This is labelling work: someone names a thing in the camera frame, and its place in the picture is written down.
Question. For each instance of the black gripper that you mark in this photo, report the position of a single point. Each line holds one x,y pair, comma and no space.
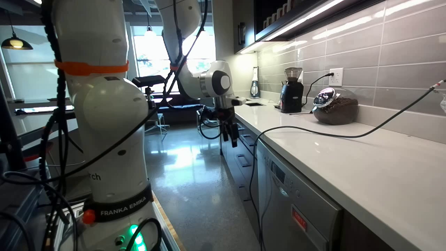
228,116

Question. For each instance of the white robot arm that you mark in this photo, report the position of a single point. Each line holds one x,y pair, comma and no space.
93,53

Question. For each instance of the stainless steel dishwasher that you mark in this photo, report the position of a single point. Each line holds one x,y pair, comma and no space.
295,214

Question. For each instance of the black coffee grinder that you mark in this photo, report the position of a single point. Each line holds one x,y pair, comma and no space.
292,91

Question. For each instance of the glass jar with metal lid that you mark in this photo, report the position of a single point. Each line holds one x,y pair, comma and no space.
332,108

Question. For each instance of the black pendant lamp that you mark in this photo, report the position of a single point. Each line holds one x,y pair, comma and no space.
16,44

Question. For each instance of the white wall outlet left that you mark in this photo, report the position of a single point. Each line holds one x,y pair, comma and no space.
336,80

